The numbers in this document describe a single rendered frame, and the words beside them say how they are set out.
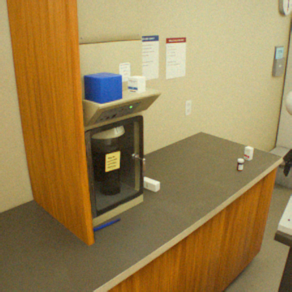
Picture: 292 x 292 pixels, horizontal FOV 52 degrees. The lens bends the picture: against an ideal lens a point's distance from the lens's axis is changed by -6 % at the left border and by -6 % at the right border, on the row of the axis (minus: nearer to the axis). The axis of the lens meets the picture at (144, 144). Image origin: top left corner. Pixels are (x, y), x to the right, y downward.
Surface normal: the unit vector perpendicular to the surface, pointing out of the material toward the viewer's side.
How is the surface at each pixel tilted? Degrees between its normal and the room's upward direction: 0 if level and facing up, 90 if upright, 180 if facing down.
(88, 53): 90
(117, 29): 90
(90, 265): 0
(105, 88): 90
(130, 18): 90
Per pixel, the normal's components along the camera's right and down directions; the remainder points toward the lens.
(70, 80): -0.71, 0.27
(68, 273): 0.00, -0.93
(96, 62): 0.71, 0.26
